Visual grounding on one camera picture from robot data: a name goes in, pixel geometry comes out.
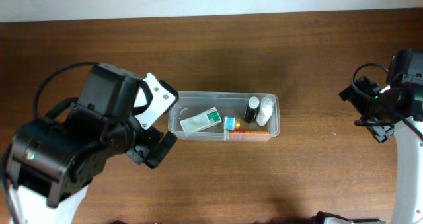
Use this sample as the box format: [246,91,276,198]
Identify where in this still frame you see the clear plastic container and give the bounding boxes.
[168,91,280,142]

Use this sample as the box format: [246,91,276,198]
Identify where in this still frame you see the white green medicine box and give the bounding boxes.
[180,107,222,133]

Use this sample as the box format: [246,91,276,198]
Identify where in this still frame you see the dark bottle white cap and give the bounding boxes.
[244,96,260,123]

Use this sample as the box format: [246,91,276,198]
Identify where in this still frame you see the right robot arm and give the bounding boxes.
[339,49,422,223]

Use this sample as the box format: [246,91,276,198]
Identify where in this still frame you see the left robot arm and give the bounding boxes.
[1,62,179,223]

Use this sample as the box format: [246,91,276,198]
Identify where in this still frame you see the orange tablet tube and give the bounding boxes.
[223,130,270,142]

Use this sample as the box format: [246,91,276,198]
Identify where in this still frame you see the white spray bottle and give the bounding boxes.
[256,94,276,126]

